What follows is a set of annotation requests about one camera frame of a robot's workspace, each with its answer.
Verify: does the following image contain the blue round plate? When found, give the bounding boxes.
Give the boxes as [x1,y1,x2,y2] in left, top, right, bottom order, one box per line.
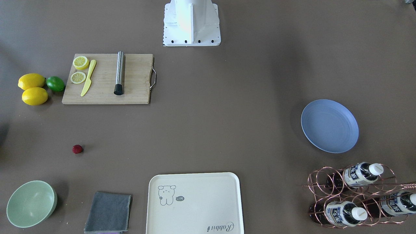
[301,99,359,153]

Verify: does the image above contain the red strawberry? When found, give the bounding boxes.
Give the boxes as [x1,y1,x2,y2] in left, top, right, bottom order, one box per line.
[72,145,84,154]

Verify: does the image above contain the wooden cutting board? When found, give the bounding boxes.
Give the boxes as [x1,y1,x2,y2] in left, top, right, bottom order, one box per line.
[62,54,154,105]

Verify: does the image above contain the cream rectangular tray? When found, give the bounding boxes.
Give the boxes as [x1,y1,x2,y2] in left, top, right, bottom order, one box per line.
[146,172,245,234]

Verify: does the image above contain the steel cylinder black tip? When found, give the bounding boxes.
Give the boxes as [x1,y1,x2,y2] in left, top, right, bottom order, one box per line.
[113,51,125,95]

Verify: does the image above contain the yellow plastic knife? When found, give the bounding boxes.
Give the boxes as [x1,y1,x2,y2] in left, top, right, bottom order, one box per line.
[80,59,97,97]

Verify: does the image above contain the lemon slice lower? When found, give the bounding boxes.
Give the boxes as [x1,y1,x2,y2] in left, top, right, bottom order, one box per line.
[70,71,86,84]

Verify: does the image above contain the lemon slice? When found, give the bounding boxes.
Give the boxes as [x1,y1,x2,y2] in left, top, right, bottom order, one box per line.
[72,55,90,71]
[70,71,86,84]

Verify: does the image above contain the grey folded cloth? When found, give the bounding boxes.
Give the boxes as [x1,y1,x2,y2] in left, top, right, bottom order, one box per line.
[84,191,132,234]

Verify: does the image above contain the lemon slice upper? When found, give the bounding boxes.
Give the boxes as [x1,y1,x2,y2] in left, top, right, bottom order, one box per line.
[72,55,90,71]

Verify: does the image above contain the green lime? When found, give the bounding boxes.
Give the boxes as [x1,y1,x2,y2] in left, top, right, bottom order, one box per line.
[46,76,65,92]

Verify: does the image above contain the bottle upper in rack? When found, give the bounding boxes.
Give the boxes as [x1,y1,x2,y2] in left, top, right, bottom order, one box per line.
[325,162,384,192]

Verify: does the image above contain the bottle in rack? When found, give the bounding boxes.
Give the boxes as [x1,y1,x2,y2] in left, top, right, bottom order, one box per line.
[325,162,384,192]
[363,190,416,218]
[309,201,368,228]

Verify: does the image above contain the bottle lower in rack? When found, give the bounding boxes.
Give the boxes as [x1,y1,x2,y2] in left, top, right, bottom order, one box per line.
[309,201,368,228]
[363,190,416,218]

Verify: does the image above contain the yellow lemon lower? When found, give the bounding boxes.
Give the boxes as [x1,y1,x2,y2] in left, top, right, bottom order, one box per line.
[22,87,48,106]

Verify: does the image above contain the yellow lemon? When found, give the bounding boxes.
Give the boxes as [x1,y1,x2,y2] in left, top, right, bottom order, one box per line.
[22,87,48,106]
[18,73,46,90]

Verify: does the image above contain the yellow lemon upper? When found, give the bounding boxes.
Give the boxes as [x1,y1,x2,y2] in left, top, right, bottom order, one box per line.
[18,73,46,90]

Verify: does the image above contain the light green bowl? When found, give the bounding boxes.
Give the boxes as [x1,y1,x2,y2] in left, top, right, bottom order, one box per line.
[6,180,58,228]

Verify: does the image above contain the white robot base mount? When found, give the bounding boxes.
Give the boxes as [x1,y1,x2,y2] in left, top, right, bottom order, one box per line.
[162,0,221,46]

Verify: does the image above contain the copper wire bottle rack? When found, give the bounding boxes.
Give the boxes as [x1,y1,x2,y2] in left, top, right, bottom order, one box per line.
[306,164,415,228]

